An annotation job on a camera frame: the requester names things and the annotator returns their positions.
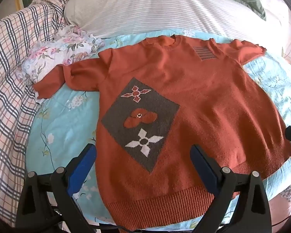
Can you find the blue floral bed sheet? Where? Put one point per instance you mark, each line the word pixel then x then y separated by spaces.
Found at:
pixel 63 116

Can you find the plaid quilt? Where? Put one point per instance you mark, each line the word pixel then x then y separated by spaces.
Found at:
pixel 7 77

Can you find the orange knitted sweater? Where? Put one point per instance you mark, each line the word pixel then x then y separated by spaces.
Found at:
pixel 196 89

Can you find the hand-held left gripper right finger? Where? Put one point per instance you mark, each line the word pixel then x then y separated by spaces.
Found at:
pixel 203 165

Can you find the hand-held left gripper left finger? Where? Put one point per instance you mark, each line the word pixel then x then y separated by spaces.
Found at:
pixel 83 167

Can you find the white pink floral cloth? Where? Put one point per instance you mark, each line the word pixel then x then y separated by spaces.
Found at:
pixel 63 48

